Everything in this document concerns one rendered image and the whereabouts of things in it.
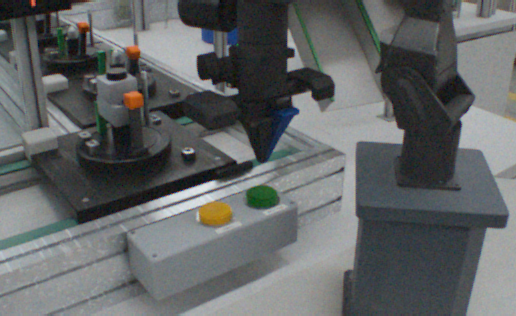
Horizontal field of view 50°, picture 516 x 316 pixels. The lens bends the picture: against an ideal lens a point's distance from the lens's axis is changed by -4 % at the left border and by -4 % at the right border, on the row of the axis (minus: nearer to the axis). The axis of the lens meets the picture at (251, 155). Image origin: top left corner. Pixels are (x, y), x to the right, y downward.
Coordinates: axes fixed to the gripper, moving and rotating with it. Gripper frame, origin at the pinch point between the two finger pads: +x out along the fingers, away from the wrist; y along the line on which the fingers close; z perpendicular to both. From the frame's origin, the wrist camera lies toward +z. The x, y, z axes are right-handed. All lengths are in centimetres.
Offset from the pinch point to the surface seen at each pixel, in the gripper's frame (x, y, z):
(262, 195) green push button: 7.7, 0.4, -0.7
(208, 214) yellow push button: 7.7, 8.4, -0.6
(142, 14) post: 13, -46, 129
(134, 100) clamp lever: -2.2, 9.4, 15.4
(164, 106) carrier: 8.1, -4.8, 35.0
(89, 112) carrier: 7.8, 7.4, 39.8
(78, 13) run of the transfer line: 11, -27, 139
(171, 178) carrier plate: 7.9, 7.4, 10.3
